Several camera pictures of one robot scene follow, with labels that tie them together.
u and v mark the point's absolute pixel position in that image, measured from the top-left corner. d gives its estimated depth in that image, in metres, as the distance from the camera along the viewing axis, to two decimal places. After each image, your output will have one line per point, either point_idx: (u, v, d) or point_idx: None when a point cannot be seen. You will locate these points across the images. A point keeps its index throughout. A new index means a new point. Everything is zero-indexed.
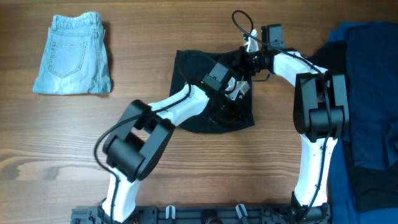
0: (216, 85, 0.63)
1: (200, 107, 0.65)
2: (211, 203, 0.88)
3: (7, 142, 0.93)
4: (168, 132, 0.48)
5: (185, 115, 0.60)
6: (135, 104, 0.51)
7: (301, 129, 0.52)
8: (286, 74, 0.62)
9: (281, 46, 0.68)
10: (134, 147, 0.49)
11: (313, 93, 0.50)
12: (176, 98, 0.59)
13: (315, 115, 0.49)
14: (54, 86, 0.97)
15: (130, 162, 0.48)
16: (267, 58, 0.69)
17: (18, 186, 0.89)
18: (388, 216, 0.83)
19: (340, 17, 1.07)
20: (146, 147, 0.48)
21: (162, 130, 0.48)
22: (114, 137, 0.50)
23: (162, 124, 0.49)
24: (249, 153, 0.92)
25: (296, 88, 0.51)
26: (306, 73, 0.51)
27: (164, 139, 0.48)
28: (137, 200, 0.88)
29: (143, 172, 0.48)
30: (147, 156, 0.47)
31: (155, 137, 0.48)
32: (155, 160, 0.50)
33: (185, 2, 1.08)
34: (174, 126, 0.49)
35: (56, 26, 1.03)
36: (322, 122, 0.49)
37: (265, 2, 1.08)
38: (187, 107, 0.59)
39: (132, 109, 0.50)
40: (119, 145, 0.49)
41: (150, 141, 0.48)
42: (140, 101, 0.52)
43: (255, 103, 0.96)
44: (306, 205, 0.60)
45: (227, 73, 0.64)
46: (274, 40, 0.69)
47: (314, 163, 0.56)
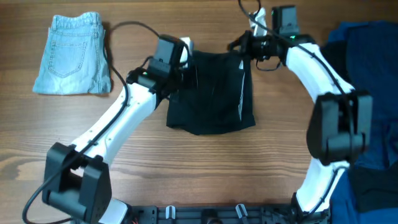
0: (165, 69, 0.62)
1: (150, 104, 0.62)
2: (211, 203, 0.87)
3: (7, 142, 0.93)
4: (99, 175, 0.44)
5: (130, 126, 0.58)
6: (55, 150, 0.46)
7: (318, 154, 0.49)
8: (301, 72, 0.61)
9: (295, 32, 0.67)
10: (73, 195, 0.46)
11: (335, 117, 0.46)
12: (113, 111, 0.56)
13: (334, 140, 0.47)
14: (54, 86, 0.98)
15: (75, 211, 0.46)
16: (278, 47, 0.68)
17: (18, 186, 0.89)
18: (389, 217, 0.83)
19: (341, 17, 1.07)
20: (83, 195, 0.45)
21: (93, 174, 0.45)
22: (48, 192, 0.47)
23: (90, 168, 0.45)
24: (249, 154, 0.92)
25: (316, 111, 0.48)
26: (328, 96, 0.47)
27: (97, 184, 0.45)
28: (136, 200, 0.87)
29: (91, 218, 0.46)
30: (88, 203, 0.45)
31: (89, 183, 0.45)
32: (103, 200, 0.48)
33: (184, 2, 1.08)
34: (105, 167, 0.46)
35: (56, 26, 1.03)
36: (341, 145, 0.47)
37: (265, 2, 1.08)
38: (127, 119, 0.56)
39: (53, 158, 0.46)
40: (58, 198, 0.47)
41: (85, 188, 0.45)
42: (60, 144, 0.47)
43: (255, 103, 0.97)
44: (308, 211, 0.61)
45: (175, 48, 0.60)
46: (287, 23, 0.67)
47: (322, 180, 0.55)
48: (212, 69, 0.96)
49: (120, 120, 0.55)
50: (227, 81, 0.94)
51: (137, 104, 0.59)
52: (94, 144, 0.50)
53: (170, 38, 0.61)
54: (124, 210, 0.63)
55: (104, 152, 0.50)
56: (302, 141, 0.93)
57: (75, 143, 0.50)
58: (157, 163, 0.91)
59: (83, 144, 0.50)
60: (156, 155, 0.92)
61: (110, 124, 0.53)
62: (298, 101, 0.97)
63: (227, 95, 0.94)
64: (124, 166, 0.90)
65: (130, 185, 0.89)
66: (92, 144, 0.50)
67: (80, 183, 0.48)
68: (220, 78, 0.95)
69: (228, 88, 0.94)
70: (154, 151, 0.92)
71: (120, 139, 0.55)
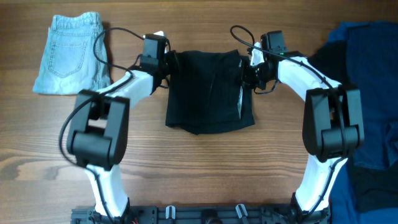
0: (154, 62, 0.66)
1: (148, 86, 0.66)
2: (211, 203, 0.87)
3: (7, 142, 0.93)
4: (126, 102, 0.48)
5: (136, 96, 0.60)
6: (83, 92, 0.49)
7: (313, 151, 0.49)
8: (291, 81, 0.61)
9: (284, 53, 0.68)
10: (96, 135, 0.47)
11: (326, 109, 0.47)
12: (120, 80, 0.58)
13: (329, 135, 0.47)
14: (54, 86, 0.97)
15: (100, 149, 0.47)
16: (271, 64, 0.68)
17: (18, 186, 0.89)
18: (388, 216, 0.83)
19: (341, 17, 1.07)
20: (108, 129, 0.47)
21: (119, 103, 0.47)
22: (73, 133, 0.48)
23: (114, 101, 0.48)
24: (249, 154, 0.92)
25: (308, 107, 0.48)
26: (317, 91, 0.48)
27: (124, 114, 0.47)
28: (137, 200, 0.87)
29: (115, 155, 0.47)
30: (114, 134, 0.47)
31: (114, 114, 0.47)
32: (123, 142, 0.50)
33: (185, 2, 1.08)
34: (129, 99, 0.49)
35: (56, 26, 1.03)
36: (335, 143, 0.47)
37: (265, 2, 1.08)
38: (135, 85, 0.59)
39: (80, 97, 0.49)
40: (83, 139, 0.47)
41: (111, 120, 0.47)
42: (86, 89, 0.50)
43: (255, 103, 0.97)
44: (308, 210, 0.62)
45: (158, 45, 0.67)
46: (276, 46, 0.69)
47: (321, 178, 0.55)
48: (212, 65, 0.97)
49: (130, 84, 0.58)
50: (226, 76, 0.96)
51: (142, 78, 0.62)
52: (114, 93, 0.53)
53: (153, 37, 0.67)
54: (125, 201, 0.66)
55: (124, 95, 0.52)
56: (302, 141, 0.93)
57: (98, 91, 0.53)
58: (157, 163, 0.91)
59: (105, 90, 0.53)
60: (156, 155, 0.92)
61: (123, 84, 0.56)
62: (298, 101, 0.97)
63: (229, 90, 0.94)
64: (124, 166, 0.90)
65: (131, 185, 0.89)
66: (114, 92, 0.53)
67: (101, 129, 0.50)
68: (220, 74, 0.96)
69: (228, 82, 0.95)
70: (155, 151, 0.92)
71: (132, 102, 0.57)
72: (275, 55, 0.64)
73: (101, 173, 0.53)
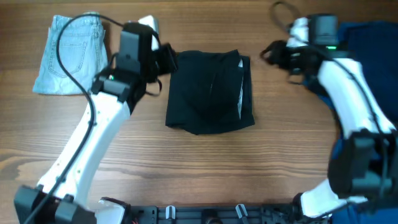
0: (134, 68, 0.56)
1: (125, 109, 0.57)
2: (211, 203, 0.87)
3: (7, 142, 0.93)
4: (72, 217, 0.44)
5: (98, 149, 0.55)
6: (20, 200, 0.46)
7: (339, 188, 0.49)
8: (335, 89, 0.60)
9: (330, 42, 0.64)
10: None
11: (369, 157, 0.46)
12: (75, 144, 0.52)
13: (361, 181, 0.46)
14: (54, 86, 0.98)
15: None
16: (314, 57, 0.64)
17: (18, 186, 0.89)
18: (388, 216, 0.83)
19: (341, 17, 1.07)
20: None
21: (65, 217, 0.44)
22: None
23: (60, 217, 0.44)
24: (249, 154, 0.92)
25: (349, 149, 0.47)
26: (364, 136, 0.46)
27: (71, 223, 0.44)
28: (137, 201, 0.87)
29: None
30: None
31: (62, 219, 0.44)
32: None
33: (185, 2, 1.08)
34: (76, 206, 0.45)
35: (56, 26, 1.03)
36: (367, 185, 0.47)
37: (265, 2, 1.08)
38: (95, 144, 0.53)
39: (23, 200, 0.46)
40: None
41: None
42: (25, 190, 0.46)
43: (254, 103, 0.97)
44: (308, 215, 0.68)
45: (139, 41, 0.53)
46: (323, 33, 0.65)
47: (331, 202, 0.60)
48: (214, 65, 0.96)
49: (86, 147, 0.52)
50: (226, 74, 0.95)
51: (105, 121, 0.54)
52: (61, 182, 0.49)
53: (137, 29, 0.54)
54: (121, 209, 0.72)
55: (73, 190, 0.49)
56: (302, 141, 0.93)
57: (41, 183, 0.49)
58: (157, 163, 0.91)
59: (50, 185, 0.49)
60: (156, 155, 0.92)
61: (75, 155, 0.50)
62: (298, 101, 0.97)
63: (226, 86, 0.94)
64: (124, 166, 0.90)
65: (131, 185, 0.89)
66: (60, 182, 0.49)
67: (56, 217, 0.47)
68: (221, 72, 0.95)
69: (227, 79, 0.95)
70: (155, 151, 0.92)
71: (90, 169, 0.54)
72: (323, 55, 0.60)
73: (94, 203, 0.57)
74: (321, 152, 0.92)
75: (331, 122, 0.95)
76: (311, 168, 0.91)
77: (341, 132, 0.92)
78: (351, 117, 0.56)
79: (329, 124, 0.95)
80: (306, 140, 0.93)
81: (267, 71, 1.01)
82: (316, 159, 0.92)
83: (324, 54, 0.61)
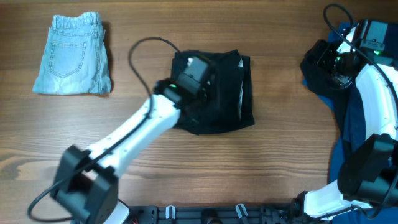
0: (193, 86, 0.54)
1: (171, 120, 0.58)
2: (211, 203, 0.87)
3: (7, 142, 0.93)
4: (107, 188, 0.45)
5: (145, 141, 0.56)
6: (68, 156, 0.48)
7: (346, 187, 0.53)
8: (369, 90, 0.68)
9: (377, 48, 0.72)
10: (78, 198, 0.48)
11: (383, 165, 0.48)
12: (131, 126, 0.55)
13: (368, 183, 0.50)
14: (54, 86, 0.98)
15: (79, 213, 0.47)
16: (356, 57, 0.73)
17: (18, 186, 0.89)
18: (389, 216, 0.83)
19: (341, 16, 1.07)
20: (89, 202, 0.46)
21: (101, 186, 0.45)
22: (56, 190, 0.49)
23: (97, 183, 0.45)
24: (249, 154, 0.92)
25: (366, 150, 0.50)
26: (383, 140, 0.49)
27: (106, 195, 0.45)
28: (137, 201, 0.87)
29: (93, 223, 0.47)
30: (91, 210, 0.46)
31: (97, 189, 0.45)
32: (107, 206, 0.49)
33: (184, 2, 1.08)
34: (115, 179, 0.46)
35: (56, 26, 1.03)
36: (374, 189, 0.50)
37: (265, 2, 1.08)
38: (145, 132, 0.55)
39: (68, 160, 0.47)
40: (64, 197, 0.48)
41: (91, 195, 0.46)
42: (74, 148, 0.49)
43: (254, 103, 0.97)
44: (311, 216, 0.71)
45: (207, 68, 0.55)
46: (372, 38, 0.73)
47: (336, 205, 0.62)
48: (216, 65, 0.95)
49: (138, 133, 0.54)
50: (230, 80, 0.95)
51: (159, 117, 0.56)
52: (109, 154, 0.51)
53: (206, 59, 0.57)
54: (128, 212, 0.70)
55: (115, 163, 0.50)
56: (302, 141, 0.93)
57: (91, 149, 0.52)
58: (157, 163, 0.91)
59: (98, 151, 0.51)
60: (157, 155, 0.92)
61: (128, 135, 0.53)
62: (298, 101, 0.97)
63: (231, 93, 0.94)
64: None
65: (131, 185, 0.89)
66: (108, 154, 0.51)
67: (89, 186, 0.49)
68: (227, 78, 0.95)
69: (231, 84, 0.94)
70: (155, 151, 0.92)
71: (134, 154, 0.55)
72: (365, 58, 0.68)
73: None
74: (321, 152, 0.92)
75: (331, 122, 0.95)
76: (311, 168, 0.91)
77: (341, 132, 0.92)
78: (376, 119, 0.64)
79: (329, 124, 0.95)
80: (306, 140, 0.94)
81: (267, 71, 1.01)
82: (316, 158, 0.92)
83: (366, 56, 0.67)
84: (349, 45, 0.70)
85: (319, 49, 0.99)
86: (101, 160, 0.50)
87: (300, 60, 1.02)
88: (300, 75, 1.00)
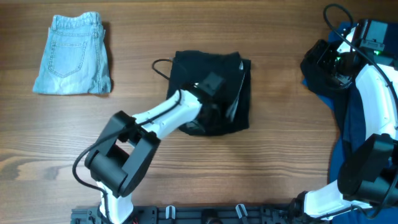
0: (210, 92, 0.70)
1: (192, 114, 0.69)
2: (211, 203, 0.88)
3: (7, 142, 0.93)
4: (151, 147, 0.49)
5: (175, 124, 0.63)
6: (117, 117, 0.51)
7: (346, 188, 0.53)
8: (369, 90, 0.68)
9: (377, 48, 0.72)
10: (117, 161, 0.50)
11: (383, 165, 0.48)
12: (165, 107, 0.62)
13: (369, 183, 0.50)
14: (54, 86, 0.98)
15: (115, 177, 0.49)
16: (356, 57, 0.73)
17: (18, 186, 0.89)
18: (389, 216, 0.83)
19: (341, 17, 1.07)
20: (129, 162, 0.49)
21: (147, 144, 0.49)
22: (95, 152, 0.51)
23: (145, 139, 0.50)
24: (249, 154, 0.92)
25: (367, 149, 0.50)
26: (383, 140, 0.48)
27: (149, 152, 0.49)
28: (137, 201, 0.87)
29: (127, 188, 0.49)
30: (129, 170, 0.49)
31: (140, 150, 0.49)
32: (140, 175, 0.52)
33: (184, 2, 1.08)
34: (159, 141, 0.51)
35: (56, 26, 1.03)
36: (374, 190, 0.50)
37: (265, 2, 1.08)
38: (177, 114, 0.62)
39: (117, 123, 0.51)
40: (102, 160, 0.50)
41: (135, 154, 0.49)
42: (123, 112, 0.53)
43: (254, 103, 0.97)
44: (311, 215, 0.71)
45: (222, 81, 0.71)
46: (372, 38, 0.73)
47: (335, 205, 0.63)
48: (218, 68, 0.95)
49: (172, 113, 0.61)
50: (231, 86, 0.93)
51: (188, 107, 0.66)
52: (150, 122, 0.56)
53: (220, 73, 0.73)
54: (129, 211, 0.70)
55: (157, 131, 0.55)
56: (302, 141, 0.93)
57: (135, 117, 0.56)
58: (157, 163, 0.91)
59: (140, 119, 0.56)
60: (156, 155, 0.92)
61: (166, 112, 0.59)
62: (298, 101, 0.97)
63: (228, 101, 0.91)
64: None
65: None
66: (150, 122, 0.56)
67: (124, 155, 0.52)
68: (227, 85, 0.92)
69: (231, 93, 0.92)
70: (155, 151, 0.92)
71: (166, 132, 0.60)
72: (365, 58, 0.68)
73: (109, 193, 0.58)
74: (321, 152, 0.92)
75: (331, 122, 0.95)
76: (311, 168, 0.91)
77: (341, 132, 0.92)
78: (376, 118, 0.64)
79: (329, 124, 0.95)
80: (306, 140, 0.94)
81: (267, 71, 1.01)
82: (316, 158, 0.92)
83: (365, 56, 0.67)
84: (349, 45, 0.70)
85: (319, 49, 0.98)
86: (146, 126, 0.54)
87: (300, 60, 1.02)
88: (300, 75, 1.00)
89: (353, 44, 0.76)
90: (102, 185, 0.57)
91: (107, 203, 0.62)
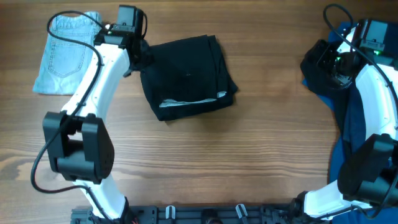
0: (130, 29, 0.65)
1: (124, 60, 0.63)
2: (211, 203, 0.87)
3: (7, 142, 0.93)
4: (97, 129, 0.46)
5: (110, 86, 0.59)
6: (47, 119, 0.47)
7: (346, 189, 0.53)
8: (368, 90, 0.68)
9: (377, 48, 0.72)
10: (79, 155, 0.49)
11: (383, 165, 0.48)
12: (88, 79, 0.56)
13: (367, 185, 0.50)
14: (54, 86, 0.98)
15: (84, 169, 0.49)
16: (356, 57, 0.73)
17: (18, 186, 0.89)
18: (390, 216, 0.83)
19: (341, 17, 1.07)
20: (87, 152, 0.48)
21: (90, 129, 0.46)
22: (55, 159, 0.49)
23: (86, 126, 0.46)
24: (249, 154, 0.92)
25: (364, 155, 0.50)
26: (379, 140, 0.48)
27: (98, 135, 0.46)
28: (137, 200, 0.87)
29: (101, 171, 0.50)
30: (92, 157, 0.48)
31: (87, 137, 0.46)
32: (107, 152, 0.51)
33: (185, 2, 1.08)
34: (99, 119, 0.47)
35: (56, 26, 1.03)
36: (374, 189, 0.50)
37: (265, 2, 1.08)
38: (105, 78, 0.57)
39: (48, 127, 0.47)
40: (64, 162, 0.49)
41: (87, 144, 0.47)
42: (50, 112, 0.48)
43: (254, 103, 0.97)
44: (311, 216, 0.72)
45: (134, 14, 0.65)
46: (372, 38, 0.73)
47: (336, 206, 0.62)
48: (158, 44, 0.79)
49: (100, 82, 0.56)
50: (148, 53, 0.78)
51: (111, 62, 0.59)
52: (83, 106, 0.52)
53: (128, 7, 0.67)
54: (123, 201, 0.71)
55: (94, 111, 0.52)
56: (302, 141, 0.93)
57: (65, 109, 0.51)
58: (157, 163, 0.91)
59: (72, 107, 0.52)
60: (156, 155, 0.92)
61: (92, 84, 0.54)
62: (298, 101, 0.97)
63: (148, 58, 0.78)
64: (124, 166, 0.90)
65: (130, 185, 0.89)
66: (81, 106, 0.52)
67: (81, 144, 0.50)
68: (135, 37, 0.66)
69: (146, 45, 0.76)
70: (154, 151, 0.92)
71: (106, 98, 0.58)
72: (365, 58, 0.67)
73: (92, 186, 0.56)
74: (321, 152, 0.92)
75: (331, 122, 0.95)
76: (311, 168, 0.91)
77: (341, 132, 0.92)
78: (376, 118, 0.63)
79: (329, 124, 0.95)
80: (306, 140, 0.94)
81: (267, 71, 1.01)
82: (316, 158, 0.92)
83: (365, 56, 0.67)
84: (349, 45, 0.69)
85: (319, 48, 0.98)
86: (79, 114, 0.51)
87: (300, 60, 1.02)
88: (300, 75, 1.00)
89: (354, 44, 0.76)
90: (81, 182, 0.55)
91: (99, 201, 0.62)
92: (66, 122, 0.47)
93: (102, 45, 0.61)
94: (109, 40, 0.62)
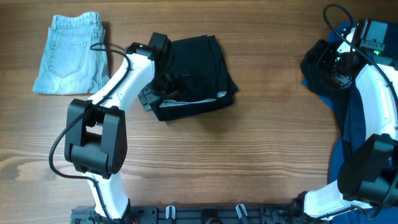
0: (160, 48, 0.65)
1: (150, 73, 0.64)
2: (211, 203, 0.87)
3: (7, 142, 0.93)
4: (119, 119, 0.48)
5: (134, 89, 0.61)
6: (74, 104, 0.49)
7: (346, 188, 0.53)
8: (368, 90, 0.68)
9: (377, 48, 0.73)
10: (95, 145, 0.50)
11: (383, 165, 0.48)
12: (117, 78, 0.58)
13: (368, 185, 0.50)
14: (54, 86, 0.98)
15: (98, 160, 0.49)
16: (356, 57, 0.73)
17: (18, 186, 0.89)
18: (389, 217, 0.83)
19: (341, 17, 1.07)
20: (104, 142, 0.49)
21: (112, 118, 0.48)
22: (70, 145, 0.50)
23: (109, 114, 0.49)
24: (249, 154, 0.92)
25: (365, 152, 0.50)
26: (379, 140, 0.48)
27: (119, 125, 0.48)
28: (137, 200, 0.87)
29: (113, 165, 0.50)
30: (107, 148, 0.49)
31: (108, 126, 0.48)
32: (122, 149, 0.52)
33: (184, 2, 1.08)
34: (122, 112, 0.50)
35: (56, 26, 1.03)
36: (374, 190, 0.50)
37: (265, 2, 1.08)
38: (132, 81, 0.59)
39: (73, 111, 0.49)
40: (79, 150, 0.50)
41: (106, 133, 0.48)
42: (78, 99, 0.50)
43: (254, 103, 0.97)
44: (311, 216, 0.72)
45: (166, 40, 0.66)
46: (371, 38, 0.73)
47: (337, 205, 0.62)
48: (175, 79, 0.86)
49: (127, 82, 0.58)
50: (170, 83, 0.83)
51: (139, 69, 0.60)
52: (109, 99, 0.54)
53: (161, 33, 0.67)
54: (125, 202, 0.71)
55: (119, 105, 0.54)
56: (302, 141, 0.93)
57: (91, 99, 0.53)
58: (157, 163, 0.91)
59: (98, 98, 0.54)
60: (156, 155, 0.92)
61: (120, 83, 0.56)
62: (298, 101, 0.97)
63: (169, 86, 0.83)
64: (124, 166, 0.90)
65: (130, 185, 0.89)
66: (107, 98, 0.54)
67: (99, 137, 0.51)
68: (163, 56, 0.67)
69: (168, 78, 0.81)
70: (155, 151, 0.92)
71: (129, 99, 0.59)
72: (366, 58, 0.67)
73: (100, 180, 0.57)
74: (321, 152, 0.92)
75: (332, 121, 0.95)
76: (311, 168, 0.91)
77: (341, 132, 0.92)
78: (376, 118, 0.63)
79: (329, 124, 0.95)
80: (306, 140, 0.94)
81: (267, 71, 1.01)
82: (316, 158, 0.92)
83: (365, 56, 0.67)
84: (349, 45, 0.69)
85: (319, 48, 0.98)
86: (104, 105, 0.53)
87: (300, 60, 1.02)
88: (300, 75, 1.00)
89: (354, 44, 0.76)
90: (89, 175, 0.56)
91: (102, 198, 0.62)
92: (90, 110, 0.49)
93: (134, 55, 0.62)
94: (140, 52, 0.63)
